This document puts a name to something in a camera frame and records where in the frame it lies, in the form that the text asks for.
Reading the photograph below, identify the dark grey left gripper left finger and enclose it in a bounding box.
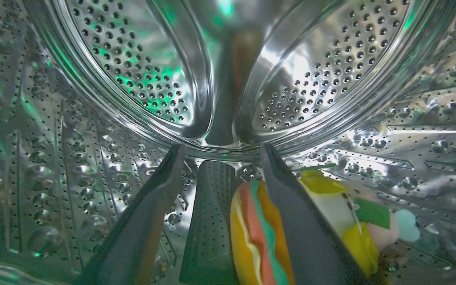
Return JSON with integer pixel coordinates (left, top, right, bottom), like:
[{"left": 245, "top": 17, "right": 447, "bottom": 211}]
[{"left": 74, "top": 144, "right": 186, "bottom": 285}]

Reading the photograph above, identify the colourful striped plush toy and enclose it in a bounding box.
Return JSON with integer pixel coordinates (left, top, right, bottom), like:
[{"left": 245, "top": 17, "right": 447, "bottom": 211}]
[{"left": 230, "top": 169, "right": 422, "bottom": 285}]

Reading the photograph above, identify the grey perforated drum paddle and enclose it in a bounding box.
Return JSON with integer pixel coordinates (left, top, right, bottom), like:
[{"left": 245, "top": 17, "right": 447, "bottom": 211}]
[{"left": 179, "top": 160, "right": 239, "bottom": 285}]

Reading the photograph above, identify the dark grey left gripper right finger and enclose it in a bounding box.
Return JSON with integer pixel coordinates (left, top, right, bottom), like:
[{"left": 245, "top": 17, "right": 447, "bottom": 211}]
[{"left": 260, "top": 143, "right": 372, "bottom": 285}]

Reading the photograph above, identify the stainless steel washing machine drum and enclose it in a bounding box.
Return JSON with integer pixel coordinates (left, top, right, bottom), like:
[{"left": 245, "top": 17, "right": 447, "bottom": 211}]
[{"left": 0, "top": 0, "right": 456, "bottom": 285}]

